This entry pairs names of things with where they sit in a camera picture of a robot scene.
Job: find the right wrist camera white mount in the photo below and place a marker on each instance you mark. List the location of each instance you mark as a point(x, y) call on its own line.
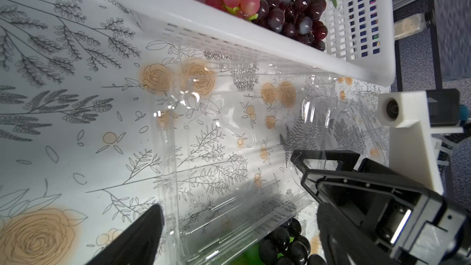
point(414, 120)

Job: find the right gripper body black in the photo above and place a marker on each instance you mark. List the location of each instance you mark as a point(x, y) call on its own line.
point(409, 222)

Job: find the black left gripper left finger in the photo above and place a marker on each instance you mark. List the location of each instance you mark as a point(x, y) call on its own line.
point(138, 244)

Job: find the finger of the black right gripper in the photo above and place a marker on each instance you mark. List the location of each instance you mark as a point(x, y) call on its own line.
point(346, 161)

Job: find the purple candy bag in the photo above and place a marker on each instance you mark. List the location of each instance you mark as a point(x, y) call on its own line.
point(359, 28)

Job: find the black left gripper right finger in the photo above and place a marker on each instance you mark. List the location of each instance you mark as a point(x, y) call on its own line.
point(343, 243)

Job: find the dark red grape bunch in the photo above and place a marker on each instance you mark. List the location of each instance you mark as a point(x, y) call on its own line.
point(295, 19)

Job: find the clear plastic clamshell container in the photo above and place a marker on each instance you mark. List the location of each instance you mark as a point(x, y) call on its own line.
point(225, 178)

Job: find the small black grape bunch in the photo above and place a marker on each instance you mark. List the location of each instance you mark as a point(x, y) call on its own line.
point(286, 245)

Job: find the white plastic basket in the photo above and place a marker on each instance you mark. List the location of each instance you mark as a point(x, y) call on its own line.
point(194, 24)

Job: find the green grape bunch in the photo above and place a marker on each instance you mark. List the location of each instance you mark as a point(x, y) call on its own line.
point(249, 257)

